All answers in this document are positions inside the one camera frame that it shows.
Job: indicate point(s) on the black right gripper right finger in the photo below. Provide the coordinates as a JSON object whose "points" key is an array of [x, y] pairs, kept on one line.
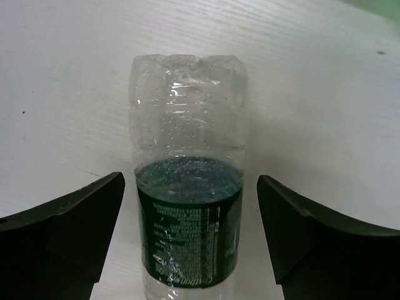
{"points": [[319, 253]]}

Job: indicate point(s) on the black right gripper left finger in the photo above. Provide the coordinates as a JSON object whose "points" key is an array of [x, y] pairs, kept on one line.
{"points": [[57, 250]]}

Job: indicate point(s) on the clear bottle green label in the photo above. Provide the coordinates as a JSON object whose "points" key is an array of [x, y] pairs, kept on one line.
{"points": [[188, 128]]}

